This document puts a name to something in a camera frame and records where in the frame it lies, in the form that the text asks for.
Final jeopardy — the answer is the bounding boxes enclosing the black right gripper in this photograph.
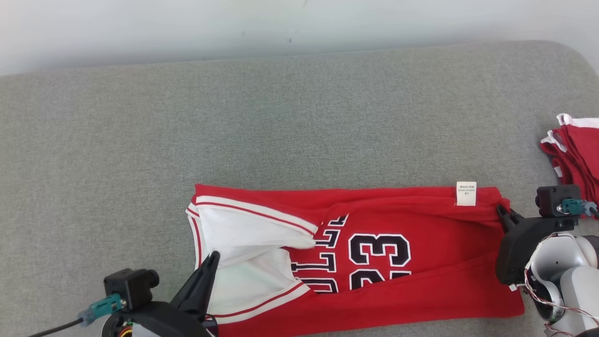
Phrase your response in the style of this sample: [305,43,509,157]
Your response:
[496,205,581,286]

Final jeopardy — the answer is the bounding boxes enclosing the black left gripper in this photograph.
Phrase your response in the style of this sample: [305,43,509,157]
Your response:
[101,251,220,337]

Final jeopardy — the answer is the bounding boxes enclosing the red shorts white waistband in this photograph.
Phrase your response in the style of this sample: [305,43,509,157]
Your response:
[540,113,599,219]

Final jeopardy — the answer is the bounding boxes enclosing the red basketball jersey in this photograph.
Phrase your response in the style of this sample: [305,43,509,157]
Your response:
[186,182,525,337]

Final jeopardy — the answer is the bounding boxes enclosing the grey fabric sofa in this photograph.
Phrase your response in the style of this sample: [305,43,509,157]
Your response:
[0,40,599,337]

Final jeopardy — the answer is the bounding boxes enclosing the thin red white wires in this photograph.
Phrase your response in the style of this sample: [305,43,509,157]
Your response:
[523,268,599,337]

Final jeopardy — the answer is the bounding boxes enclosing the black left camera cable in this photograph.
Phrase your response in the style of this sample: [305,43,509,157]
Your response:
[27,294,128,337]

